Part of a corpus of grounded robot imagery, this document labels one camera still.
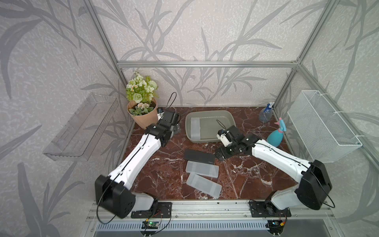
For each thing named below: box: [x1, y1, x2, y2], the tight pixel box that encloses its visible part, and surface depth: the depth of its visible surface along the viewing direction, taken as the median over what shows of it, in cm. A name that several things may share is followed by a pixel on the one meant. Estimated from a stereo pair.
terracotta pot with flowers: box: [125, 71, 159, 129], surface depth 92 cm
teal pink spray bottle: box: [266, 117, 287, 148], surface depth 95 cm
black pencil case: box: [183, 149, 216, 165], surface depth 96 cm
